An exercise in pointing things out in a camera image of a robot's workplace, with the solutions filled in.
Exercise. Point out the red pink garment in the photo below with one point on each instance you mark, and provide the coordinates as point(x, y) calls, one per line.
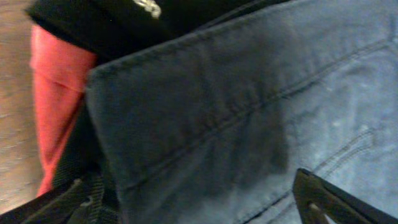
point(60, 71)

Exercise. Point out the dark blue denim shorts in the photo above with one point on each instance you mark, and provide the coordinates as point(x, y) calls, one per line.
point(211, 127)

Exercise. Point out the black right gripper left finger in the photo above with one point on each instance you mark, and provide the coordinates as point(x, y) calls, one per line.
point(76, 202)

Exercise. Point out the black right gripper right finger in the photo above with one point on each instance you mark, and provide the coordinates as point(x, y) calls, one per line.
point(319, 201)

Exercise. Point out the black garment with white logo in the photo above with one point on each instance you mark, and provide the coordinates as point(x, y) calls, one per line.
point(115, 28)

